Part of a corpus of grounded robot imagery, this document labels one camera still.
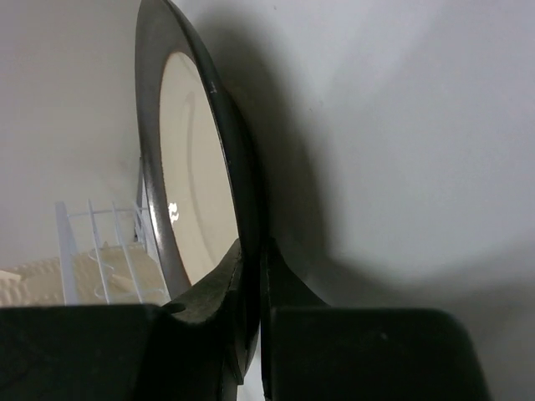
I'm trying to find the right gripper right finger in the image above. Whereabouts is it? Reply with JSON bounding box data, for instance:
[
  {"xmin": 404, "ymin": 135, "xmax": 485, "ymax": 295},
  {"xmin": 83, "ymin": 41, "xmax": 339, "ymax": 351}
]
[{"xmin": 260, "ymin": 241, "xmax": 491, "ymax": 400}]

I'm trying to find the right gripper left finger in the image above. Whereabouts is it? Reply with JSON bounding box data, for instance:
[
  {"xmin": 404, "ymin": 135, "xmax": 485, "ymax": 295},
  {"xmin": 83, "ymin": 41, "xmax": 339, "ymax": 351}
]
[{"xmin": 1, "ymin": 244, "xmax": 243, "ymax": 400}]

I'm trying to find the yellow woven bamboo plate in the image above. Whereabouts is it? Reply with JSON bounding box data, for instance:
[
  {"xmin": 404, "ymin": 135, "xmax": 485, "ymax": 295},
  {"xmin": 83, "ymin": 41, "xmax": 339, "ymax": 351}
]
[{"xmin": 1, "ymin": 243, "xmax": 170, "ymax": 307}]

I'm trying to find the dark rimmed cream plate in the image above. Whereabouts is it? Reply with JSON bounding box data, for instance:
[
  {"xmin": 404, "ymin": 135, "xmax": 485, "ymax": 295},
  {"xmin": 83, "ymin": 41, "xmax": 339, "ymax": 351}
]
[{"xmin": 135, "ymin": 1, "xmax": 266, "ymax": 372}]

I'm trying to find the white wire dish rack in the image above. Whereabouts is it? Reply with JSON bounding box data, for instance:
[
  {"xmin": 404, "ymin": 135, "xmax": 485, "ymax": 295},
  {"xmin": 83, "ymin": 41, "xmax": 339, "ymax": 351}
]
[{"xmin": 54, "ymin": 169, "xmax": 171, "ymax": 306}]

